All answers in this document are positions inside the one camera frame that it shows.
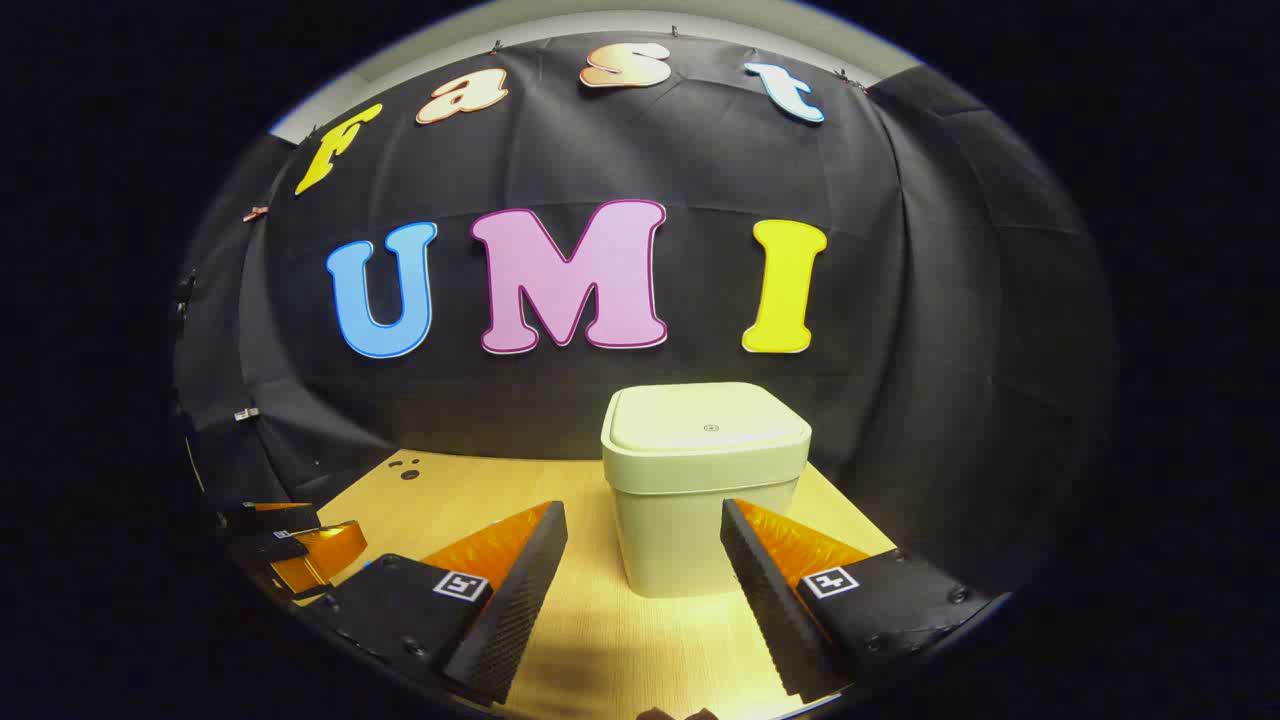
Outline black backdrop cloth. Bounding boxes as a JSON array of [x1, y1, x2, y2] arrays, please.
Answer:
[[172, 30, 1116, 601]]

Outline wooden desktop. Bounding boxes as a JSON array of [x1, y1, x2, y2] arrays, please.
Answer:
[[270, 448, 899, 720]]

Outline green desktop garbage bin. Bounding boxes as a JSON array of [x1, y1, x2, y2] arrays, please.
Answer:
[[601, 382, 813, 599]]

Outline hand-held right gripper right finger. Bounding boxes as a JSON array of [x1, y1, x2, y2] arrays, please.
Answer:
[[720, 498, 996, 704]]

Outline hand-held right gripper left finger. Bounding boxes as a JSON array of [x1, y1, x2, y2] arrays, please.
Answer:
[[300, 500, 569, 707]]

